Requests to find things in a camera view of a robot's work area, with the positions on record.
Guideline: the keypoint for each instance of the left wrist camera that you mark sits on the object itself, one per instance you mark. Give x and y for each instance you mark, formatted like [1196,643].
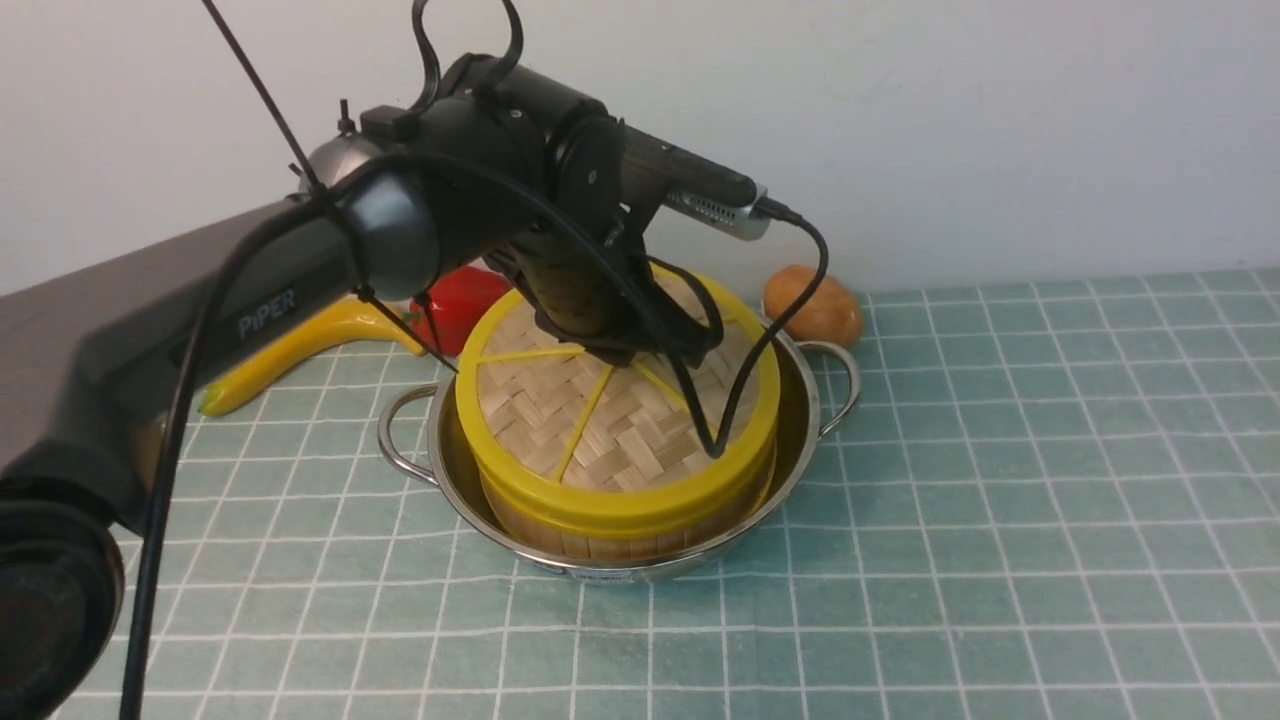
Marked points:
[658,174]

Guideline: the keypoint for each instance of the red bell pepper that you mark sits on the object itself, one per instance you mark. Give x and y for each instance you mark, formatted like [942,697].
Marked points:
[456,304]

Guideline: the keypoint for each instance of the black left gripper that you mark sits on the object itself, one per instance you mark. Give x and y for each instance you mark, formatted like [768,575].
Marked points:
[576,302]

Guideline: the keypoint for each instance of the brown potato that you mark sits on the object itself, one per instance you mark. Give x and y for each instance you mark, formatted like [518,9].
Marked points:
[833,314]

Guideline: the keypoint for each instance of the stainless steel pot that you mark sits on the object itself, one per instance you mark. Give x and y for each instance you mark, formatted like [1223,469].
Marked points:
[452,468]

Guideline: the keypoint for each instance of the yellow rimmed bamboo steamer basket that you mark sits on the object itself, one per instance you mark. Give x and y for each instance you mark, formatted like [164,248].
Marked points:
[610,522]

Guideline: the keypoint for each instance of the woven bamboo steamer lid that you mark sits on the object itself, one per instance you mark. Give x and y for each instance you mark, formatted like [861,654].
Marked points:
[528,402]

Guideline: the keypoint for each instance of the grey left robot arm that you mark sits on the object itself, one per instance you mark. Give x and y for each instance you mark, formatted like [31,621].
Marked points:
[496,163]

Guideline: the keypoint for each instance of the yellow banana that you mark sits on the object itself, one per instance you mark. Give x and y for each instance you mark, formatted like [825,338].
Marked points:
[348,320]

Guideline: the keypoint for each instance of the green checkered tablecloth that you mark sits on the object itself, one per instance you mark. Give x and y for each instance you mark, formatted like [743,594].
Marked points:
[1055,500]

